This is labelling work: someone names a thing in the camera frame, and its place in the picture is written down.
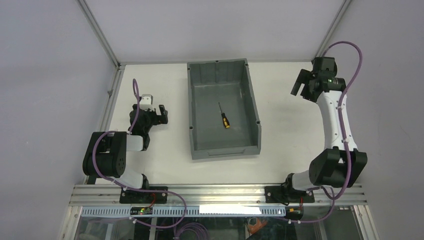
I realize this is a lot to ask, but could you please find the aluminium corner frame profile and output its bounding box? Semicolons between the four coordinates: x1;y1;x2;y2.
76;0;120;69

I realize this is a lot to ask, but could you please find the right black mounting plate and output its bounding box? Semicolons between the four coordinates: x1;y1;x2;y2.
264;185;315;206

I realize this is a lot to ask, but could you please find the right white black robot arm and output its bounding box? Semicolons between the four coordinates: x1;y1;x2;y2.
281;57;368;203

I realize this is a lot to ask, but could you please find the black mounting plate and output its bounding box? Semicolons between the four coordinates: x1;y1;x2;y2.
119;185;168;204
264;185;315;206

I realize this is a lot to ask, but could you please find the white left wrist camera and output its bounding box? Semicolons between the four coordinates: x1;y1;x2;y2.
139;94;154;111

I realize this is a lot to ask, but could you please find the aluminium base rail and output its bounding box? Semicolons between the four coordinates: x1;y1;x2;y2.
68;183;369;207

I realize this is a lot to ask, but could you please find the yellow black handled screwdriver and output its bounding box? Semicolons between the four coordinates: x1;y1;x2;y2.
218;102;231;129

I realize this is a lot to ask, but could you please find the grey plastic bin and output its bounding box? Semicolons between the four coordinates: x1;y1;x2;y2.
186;58;262;160

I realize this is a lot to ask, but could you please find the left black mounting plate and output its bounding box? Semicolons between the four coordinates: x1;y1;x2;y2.
119;185;168;204

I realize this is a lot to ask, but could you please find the white slotted cable duct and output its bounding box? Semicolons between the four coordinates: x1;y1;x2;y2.
81;204;286;218

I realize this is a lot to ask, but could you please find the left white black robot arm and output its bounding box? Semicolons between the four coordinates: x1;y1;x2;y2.
82;104;168;203

